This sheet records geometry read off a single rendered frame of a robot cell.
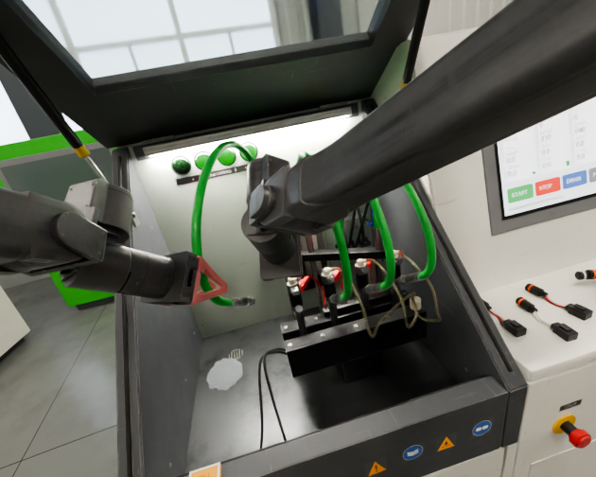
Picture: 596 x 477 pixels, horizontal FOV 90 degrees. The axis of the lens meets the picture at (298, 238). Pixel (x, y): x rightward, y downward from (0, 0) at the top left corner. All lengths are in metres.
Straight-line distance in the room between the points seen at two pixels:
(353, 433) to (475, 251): 0.49
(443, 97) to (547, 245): 0.78
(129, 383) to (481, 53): 0.64
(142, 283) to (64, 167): 2.87
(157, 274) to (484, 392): 0.57
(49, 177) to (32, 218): 2.99
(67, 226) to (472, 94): 0.33
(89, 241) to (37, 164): 2.99
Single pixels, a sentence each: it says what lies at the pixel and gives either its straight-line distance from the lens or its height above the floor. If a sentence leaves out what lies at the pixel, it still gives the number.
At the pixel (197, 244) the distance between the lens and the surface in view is 0.46.
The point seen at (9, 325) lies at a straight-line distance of 3.63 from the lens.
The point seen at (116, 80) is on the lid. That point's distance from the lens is 0.74.
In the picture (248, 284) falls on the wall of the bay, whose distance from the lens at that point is 0.97.
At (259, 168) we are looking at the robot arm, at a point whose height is 1.39.
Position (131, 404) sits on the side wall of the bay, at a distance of 0.65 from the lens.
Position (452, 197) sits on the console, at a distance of 0.77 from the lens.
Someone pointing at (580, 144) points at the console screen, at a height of 1.27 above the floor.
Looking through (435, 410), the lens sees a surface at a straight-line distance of 0.64.
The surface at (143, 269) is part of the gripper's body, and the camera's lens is 0.40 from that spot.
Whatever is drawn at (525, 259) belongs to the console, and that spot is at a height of 1.03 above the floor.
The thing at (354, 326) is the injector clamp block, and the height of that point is 0.98.
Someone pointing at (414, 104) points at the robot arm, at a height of 1.45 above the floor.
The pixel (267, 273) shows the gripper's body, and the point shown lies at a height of 1.23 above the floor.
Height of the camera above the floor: 1.46
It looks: 23 degrees down
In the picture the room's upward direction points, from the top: 11 degrees counter-clockwise
